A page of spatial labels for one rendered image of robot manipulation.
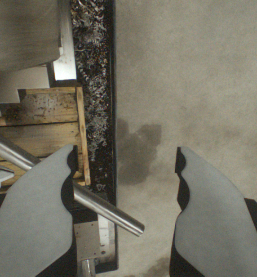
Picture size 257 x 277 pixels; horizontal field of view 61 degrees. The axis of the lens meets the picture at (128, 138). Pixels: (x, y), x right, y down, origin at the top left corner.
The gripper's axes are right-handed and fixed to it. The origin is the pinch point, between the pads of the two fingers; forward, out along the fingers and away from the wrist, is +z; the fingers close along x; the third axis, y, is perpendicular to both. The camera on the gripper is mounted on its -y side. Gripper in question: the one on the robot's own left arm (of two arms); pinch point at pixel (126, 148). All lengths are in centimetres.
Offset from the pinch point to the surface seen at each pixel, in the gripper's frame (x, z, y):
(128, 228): 0.2, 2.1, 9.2
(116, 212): -0.8, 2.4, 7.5
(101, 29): -11, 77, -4
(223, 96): 70, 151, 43
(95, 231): -9, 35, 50
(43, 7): -9.7, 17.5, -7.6
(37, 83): -13.1, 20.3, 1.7
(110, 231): -10, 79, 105
